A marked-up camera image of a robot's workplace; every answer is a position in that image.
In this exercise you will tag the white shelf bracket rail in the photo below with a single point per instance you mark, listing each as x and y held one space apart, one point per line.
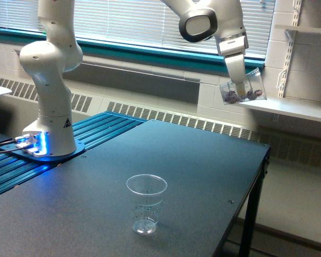
290 32

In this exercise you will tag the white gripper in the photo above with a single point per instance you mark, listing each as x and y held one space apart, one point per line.
234 49

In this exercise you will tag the white wall shelf upper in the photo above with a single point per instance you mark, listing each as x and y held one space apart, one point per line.
302 29

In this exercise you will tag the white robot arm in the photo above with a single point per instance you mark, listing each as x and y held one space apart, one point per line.
46 61

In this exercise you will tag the candies pile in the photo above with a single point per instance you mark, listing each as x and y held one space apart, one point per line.
232 97

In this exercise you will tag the white wall shelf lower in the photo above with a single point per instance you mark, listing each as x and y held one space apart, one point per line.
285 106

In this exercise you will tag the clear plastic cup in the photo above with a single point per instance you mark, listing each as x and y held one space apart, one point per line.
146 194
250 89

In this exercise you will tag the black table leg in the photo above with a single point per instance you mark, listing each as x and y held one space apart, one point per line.
252 208

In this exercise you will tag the white wall shelf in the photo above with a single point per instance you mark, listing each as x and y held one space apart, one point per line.
302 29
285 106

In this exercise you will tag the blue aluminium rail bed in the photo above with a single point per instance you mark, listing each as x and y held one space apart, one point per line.
92 132

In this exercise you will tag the baseboard radiator heater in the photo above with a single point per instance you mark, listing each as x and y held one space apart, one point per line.
284 147

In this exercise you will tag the clear plastic cup on table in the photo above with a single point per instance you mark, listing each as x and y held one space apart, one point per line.
146 194

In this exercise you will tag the white window blinds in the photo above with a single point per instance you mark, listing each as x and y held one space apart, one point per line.
144 23

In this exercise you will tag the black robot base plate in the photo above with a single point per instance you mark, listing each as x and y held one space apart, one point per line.
80 148

